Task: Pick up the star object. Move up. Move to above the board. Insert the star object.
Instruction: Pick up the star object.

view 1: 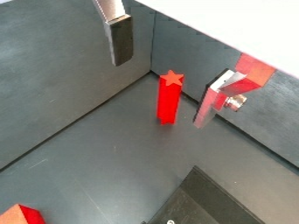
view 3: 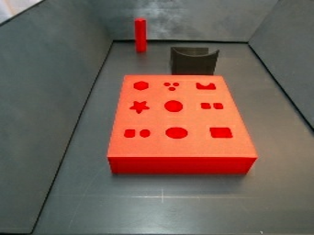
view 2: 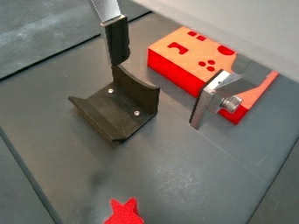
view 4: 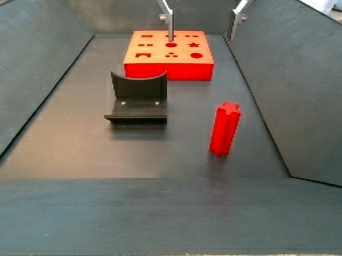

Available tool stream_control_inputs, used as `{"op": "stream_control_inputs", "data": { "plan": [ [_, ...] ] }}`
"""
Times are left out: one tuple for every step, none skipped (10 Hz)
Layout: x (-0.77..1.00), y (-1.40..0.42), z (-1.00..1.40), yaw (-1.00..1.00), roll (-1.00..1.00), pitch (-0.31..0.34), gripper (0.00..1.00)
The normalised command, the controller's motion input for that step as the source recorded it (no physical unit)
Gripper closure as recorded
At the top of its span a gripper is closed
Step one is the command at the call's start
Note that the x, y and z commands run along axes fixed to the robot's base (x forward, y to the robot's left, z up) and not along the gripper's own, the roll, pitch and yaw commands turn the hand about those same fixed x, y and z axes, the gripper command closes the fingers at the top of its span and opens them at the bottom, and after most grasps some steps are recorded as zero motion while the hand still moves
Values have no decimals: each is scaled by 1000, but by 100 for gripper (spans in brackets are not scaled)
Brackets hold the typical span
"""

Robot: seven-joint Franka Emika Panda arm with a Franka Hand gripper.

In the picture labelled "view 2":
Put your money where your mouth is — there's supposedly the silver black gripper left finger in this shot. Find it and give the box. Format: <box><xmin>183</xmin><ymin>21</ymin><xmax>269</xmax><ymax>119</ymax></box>
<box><xmin>88</xmin><ymin>0</ymin><xmax>131</xmax><ymax>67</ymax></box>

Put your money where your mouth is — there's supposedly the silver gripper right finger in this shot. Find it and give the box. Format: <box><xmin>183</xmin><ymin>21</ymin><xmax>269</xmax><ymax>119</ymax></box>
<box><xmin>190</xmin><ymin>55</ymin><xmax>271</xmax><ymax>130</ymax></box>

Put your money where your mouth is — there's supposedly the red shape sorter board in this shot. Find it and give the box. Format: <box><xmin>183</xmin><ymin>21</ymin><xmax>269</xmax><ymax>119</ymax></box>
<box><xmin>146</xmin><ymin>25</ymin><xmax>281</xmax><ymax>126</ymax></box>

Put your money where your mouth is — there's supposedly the black curved holder stand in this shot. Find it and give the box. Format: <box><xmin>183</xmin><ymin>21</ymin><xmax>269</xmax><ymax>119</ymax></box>
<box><xmin>70</xmin><ymin>66</ymin><xmax>161</xmax><ymax>142</ymax></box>

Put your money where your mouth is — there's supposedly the red star peg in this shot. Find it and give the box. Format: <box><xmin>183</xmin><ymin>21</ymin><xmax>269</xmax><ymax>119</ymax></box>
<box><xmin>105</xmin><ymin>198</ymin><xmax>146</xmax><ymax>224</ymax></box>

